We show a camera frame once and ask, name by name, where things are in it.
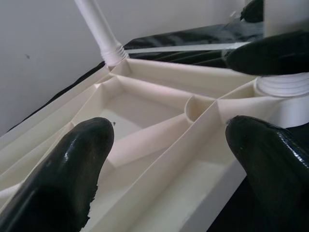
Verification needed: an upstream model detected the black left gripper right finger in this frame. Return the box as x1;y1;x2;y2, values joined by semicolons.
225;115;309;232

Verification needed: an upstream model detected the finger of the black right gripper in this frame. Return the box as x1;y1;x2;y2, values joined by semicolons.
225;30;309;76
239;0;264;24

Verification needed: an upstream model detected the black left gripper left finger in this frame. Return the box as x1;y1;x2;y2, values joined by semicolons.
0;116;115;232

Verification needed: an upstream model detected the white plastic table leg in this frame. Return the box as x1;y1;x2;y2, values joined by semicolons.
73;0;129;66
255;0;309;98

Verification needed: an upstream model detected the white plastic table top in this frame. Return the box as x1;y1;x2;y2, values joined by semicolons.
0;58;309;232

